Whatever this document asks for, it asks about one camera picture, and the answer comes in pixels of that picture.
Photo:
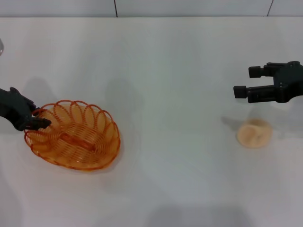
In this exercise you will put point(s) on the beige steamed bun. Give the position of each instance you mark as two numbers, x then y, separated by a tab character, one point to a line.
254	133

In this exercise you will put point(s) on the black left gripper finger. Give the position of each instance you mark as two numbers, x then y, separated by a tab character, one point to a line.
33	107
40	123

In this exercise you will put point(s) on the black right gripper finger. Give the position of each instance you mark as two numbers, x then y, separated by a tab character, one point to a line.
255	93
254	72

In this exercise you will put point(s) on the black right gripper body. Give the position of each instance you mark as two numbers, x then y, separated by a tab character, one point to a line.
290	80

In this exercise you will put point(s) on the orange woven plastic basket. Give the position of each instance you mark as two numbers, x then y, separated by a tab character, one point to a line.
78	142

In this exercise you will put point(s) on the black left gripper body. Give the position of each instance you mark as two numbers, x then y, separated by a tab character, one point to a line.
14	108

